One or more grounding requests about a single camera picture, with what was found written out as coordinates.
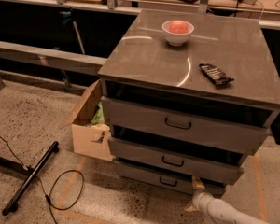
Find green bag in box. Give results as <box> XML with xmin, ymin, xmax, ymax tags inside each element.
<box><xmin>91</xmin><ymin>102</ymin><xmax>105</xmax><ymax>125</ymax></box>

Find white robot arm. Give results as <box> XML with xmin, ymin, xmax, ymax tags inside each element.
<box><xmin>185</xmin><ymin>176</ymin><xmax>269</xmax><ymax>224</ymax></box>

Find red apple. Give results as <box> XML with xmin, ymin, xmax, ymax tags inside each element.
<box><xmin>169</xmin><ymin>21</ymin><xmax>189</xmax><ymax>34</ymax></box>

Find grey drawer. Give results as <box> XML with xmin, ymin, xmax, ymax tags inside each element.
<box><xmin>101</xmin><ymin>96</ymin><xmax>268</xmax><ymax>155</ymax></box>
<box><xmin>115</xmin><ymin>160</ymin><xmax>227</xmax><ymax>196</ymax></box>
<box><xmin>108</xmin><ymin>137</ymin><xmax>244</xmax><ymax>185</ymax></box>

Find grey top drawer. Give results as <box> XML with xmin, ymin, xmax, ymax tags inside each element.
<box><xmin>101</xmin><ymin>96</ymin><xmax>268</xmax><ymax>155</ymax></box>

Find black stand leg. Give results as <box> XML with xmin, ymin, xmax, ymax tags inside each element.
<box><xmin>2</xmin><ymin>141</ymin><xmax>59</xmax><ymax>216</ymax></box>

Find black floor cable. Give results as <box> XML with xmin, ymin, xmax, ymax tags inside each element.
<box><xmin>0</xmin><ymin>129</ymin><xmax>85</xmax><ymax>224</ymax></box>

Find cardboard box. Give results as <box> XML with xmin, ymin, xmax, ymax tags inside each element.
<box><xmin>61</xmin><ymin>81</ymin><xmax>113</xmax><ymax>161</ymax></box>

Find white bowl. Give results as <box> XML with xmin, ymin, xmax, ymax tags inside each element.
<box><xmin>162</xmin><ymin>21</ymin><xmax>194</xmax><ymax>46</ymax></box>

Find grey middle drawer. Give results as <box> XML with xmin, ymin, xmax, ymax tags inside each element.
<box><xmin>108</xmin><ymin>137</ymin><xmax>244</xmax><ymax>185</ymax></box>

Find grey metal rail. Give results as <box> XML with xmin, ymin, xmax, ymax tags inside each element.
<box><xmin>0</xmin><ymin>41</ymin><xmax>106</xmax><ymax>76</ymax></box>

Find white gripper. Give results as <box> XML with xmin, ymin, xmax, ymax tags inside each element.
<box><xmin>184</xmin><ymin>176</ymin><xmax>215</xmax><ymax>216</ymax></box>

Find grey bottom drawer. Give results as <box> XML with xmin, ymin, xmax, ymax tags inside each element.
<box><xmin>115</xmin><ymin>160</ymin><xmax>227</xmax><ymax>196</ymax></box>

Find grey drawer cabinet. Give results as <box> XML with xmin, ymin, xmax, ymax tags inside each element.
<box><xmin>97</xmin><ymin>8</ymin><xmax>280</xmax><ymax>161</ymax></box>

